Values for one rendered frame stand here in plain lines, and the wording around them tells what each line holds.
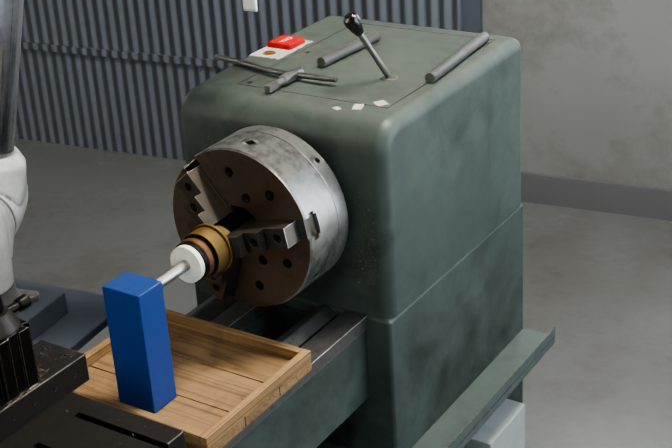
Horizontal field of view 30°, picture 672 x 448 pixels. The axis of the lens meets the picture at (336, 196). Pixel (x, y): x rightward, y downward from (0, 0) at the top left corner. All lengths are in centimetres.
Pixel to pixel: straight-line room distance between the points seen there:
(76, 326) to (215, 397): 63
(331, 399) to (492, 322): 58
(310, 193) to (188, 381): 39
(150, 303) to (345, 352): 47
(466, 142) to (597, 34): 215
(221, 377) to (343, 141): 48
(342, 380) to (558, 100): 254
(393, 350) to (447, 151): 40
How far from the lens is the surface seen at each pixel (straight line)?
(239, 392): 218
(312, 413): 233
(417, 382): 255
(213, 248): 218
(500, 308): 285
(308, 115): 234
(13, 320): 198
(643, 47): 461
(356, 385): 245
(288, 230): 218
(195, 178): 227
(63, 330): 273
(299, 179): 221
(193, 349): 232
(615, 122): 472
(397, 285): 238
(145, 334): 208
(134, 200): 517
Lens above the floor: 206
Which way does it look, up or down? 24 degrees down
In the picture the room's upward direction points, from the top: 4 degrees counter-clockwise
